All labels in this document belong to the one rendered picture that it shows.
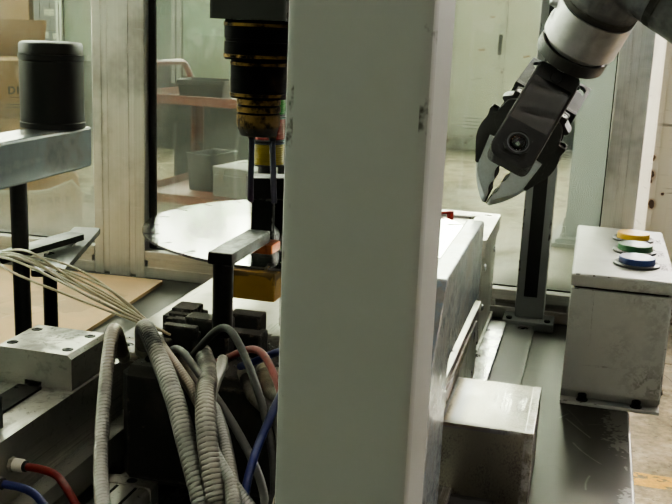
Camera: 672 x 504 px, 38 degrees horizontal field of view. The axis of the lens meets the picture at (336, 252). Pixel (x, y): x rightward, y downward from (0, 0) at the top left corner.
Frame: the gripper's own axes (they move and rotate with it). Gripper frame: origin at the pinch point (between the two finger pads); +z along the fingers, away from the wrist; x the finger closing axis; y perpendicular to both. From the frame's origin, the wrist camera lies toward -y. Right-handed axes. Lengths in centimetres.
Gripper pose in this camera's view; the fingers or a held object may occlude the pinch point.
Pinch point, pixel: (488, 197)
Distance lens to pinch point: 108.7
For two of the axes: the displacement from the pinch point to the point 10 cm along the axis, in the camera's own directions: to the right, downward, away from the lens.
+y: 4.5, -5.6, 7.0
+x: -8.5, -5.1, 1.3
